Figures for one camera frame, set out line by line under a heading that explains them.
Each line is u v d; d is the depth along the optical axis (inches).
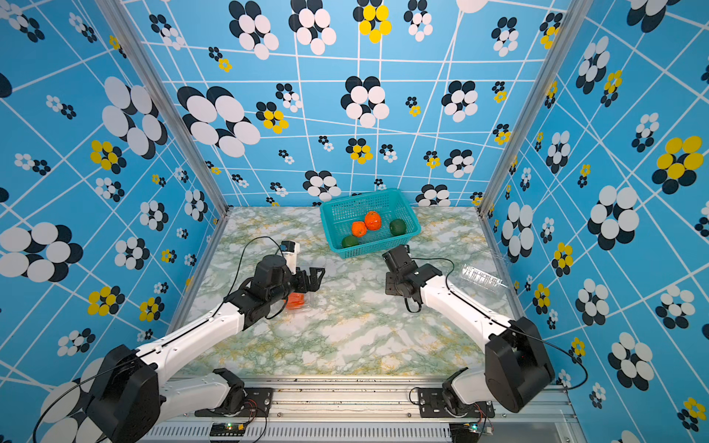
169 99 34.1
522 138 36.9
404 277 24.8
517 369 16.2
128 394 15.7
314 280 29.3
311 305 36.6
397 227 41.8
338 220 45.3
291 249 28.9
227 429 28.4
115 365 16.2
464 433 27.7
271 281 24.9
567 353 15.5
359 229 42.6
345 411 28.9
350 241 40.2
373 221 42.6
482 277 37.8
